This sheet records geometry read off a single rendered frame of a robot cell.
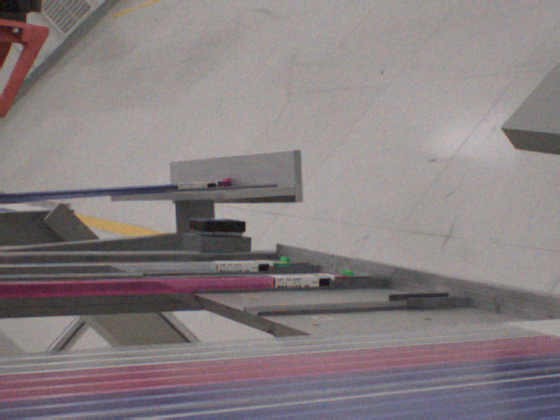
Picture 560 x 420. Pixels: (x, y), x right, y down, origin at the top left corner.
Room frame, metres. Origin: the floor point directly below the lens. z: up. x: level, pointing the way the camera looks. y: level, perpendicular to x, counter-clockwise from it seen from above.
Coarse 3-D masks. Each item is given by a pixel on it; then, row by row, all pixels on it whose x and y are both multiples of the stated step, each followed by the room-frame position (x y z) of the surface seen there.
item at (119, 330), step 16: (96, 320) 1.05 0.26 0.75; (112, 320) 1.05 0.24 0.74; (128, 320) 1.06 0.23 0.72; (144, 320) 1.06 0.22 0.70; (160, 320) 1.07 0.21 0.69; (112, 336) 1.05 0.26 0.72; (128, 336) 1.05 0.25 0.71; (144, 336) 1.06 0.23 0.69; (160, 336) 1.06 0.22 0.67; (176, 336) 1.07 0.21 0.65
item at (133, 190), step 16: (16, 192) 1.08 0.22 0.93; (32, 192) 1.09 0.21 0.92; (48, 192) 1.09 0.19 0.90; (64, 192) 1.10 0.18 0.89; (80, 192) 1.10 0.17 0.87; (96, 192) 1.11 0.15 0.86; (112, 192) 1.12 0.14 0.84; (128, 192) 1.12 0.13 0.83; (144, 192) 1.13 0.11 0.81; (160, 192) 1.13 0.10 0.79
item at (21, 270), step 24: (0, 264) 0.76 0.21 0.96; (24, 264) 0.76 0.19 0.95; (48, 264) 0.76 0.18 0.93; (72, 264) 0.77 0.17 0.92; (96, 264) 0.77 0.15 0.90; (120, 264) 0.78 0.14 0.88; (144, 264) 0.78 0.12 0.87; (168, 264) 0.78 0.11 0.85; (192, 264) 0.79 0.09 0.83; (216, 264) 0.80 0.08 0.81; (288, 264) 0.81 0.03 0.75
